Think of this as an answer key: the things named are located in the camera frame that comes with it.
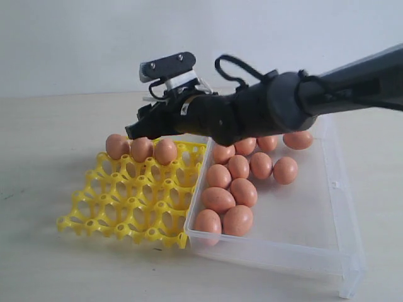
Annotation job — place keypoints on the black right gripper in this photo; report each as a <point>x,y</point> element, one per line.
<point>204,114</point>

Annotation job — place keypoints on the brown egg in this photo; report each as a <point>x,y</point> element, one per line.
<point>141,149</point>
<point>285,170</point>
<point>165,151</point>
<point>218,176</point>
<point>217,199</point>
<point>268,143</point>
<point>245,146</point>
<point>299,140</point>
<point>261,165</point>
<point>238,167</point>
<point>244,192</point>
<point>116,146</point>
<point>238,221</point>
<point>222,154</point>
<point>208,221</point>

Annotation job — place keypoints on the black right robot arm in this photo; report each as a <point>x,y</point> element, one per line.
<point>263,104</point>

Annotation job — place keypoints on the yellow plastic egg tray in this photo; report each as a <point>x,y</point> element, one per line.
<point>143,201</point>

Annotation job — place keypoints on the clear plastic bin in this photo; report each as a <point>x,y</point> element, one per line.
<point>306,227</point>

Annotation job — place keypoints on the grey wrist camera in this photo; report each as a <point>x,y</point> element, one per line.
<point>167,67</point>

